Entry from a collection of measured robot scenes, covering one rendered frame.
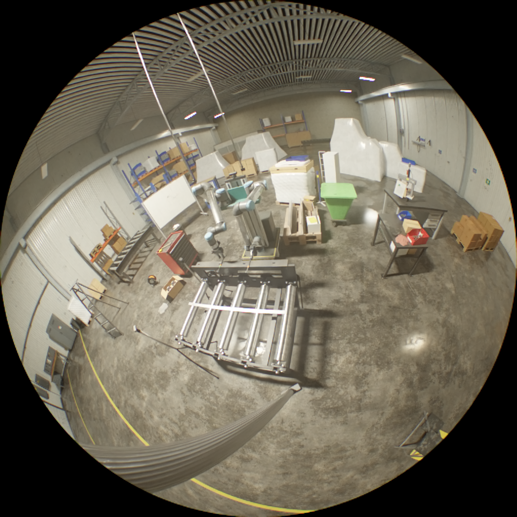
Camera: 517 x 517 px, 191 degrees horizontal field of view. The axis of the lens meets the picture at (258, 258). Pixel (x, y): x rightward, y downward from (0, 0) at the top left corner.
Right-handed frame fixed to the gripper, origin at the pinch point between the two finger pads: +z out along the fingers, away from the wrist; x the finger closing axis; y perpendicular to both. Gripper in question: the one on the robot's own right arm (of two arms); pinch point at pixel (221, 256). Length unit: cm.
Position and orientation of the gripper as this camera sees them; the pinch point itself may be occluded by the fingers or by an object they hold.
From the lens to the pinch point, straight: 183.5
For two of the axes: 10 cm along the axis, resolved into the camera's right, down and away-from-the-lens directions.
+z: 2.8, 6.7, 6.9
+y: -2.1, 7.4, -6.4
